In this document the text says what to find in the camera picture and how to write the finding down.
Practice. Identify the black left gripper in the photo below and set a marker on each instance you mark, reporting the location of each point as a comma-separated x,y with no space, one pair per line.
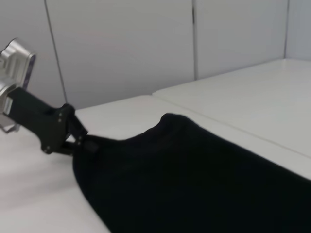
39,119

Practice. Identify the black T-shirt with FREE print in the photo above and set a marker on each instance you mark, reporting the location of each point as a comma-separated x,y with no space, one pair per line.
194,174

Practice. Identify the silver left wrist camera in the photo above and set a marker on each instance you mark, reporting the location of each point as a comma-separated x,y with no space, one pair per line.
18,63

